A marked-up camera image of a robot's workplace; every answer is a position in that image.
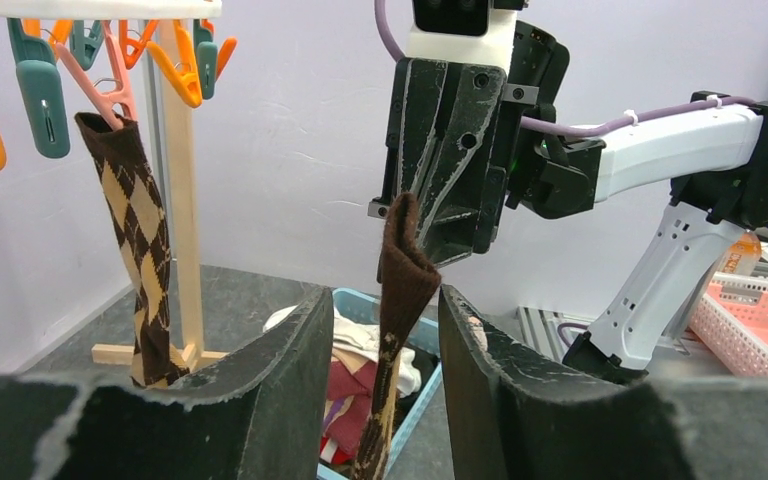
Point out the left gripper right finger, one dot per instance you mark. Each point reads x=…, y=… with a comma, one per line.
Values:
x=513, y=413

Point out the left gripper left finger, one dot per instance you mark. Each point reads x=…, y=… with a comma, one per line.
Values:
x=257, y=413

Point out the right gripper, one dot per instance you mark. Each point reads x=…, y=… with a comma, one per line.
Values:
x=469, y=94

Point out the brown argyle sock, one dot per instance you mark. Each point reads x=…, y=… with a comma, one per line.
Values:
x=408, y=282
x=140, y=227

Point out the pink clothespin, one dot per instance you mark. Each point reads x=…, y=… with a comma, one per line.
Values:
x=111, y=96

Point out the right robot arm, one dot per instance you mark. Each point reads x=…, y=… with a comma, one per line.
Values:
x=714, y=152

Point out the red striped sock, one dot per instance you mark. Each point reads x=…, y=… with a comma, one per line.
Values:
x=347, y=409

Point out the blue plastic basket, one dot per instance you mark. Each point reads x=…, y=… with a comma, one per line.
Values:
x=423, y=340

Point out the white sock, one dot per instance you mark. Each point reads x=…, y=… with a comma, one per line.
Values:
x=354, y=362

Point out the pink plastic basket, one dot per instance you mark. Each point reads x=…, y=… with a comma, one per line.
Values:
x=731, y=319

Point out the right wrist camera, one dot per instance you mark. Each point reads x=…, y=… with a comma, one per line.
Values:
x=479, y=32

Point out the wooden drying rack frame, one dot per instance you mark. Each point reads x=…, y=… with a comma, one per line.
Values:
x=185, y=296

